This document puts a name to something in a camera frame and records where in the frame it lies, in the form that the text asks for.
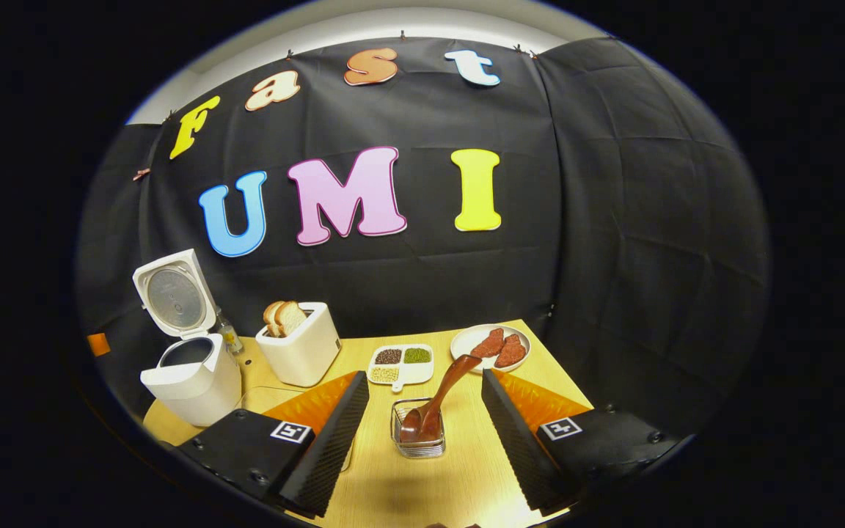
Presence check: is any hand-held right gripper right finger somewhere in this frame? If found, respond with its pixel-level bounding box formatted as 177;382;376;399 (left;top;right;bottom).
481;369;680;514

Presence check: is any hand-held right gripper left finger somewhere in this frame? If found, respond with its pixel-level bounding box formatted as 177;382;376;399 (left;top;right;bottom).
177;370;370;518

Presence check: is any metal wire chopstick holder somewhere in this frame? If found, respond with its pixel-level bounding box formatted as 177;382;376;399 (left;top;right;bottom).
391;398;446;459

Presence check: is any brown wooden spoon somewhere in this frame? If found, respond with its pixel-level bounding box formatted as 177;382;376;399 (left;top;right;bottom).
400;354;482;444

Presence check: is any white rice cooker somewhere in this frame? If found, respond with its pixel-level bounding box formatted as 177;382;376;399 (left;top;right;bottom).
133;249;244;428

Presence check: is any red meat slice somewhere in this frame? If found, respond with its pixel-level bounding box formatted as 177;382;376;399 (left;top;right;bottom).
472;328;505;359
494;334;527;369

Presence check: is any white toaster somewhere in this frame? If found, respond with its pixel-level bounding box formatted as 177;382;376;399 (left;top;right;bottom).
255;301;341;388

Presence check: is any white divided grain dish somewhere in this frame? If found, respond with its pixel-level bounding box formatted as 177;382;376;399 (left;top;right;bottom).
367;344;434;392

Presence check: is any white round plate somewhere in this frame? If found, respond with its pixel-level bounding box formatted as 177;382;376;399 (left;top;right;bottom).
450;325;532;373

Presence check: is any toasted bread slice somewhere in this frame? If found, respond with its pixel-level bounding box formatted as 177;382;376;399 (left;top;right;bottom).
263;301;288;337
274;301;309;337

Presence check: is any small glass bottle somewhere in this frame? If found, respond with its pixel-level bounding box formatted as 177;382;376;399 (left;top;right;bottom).
216;308;244;357

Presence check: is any black backdrop cloth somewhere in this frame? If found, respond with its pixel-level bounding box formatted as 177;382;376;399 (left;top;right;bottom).
76;35;772;441

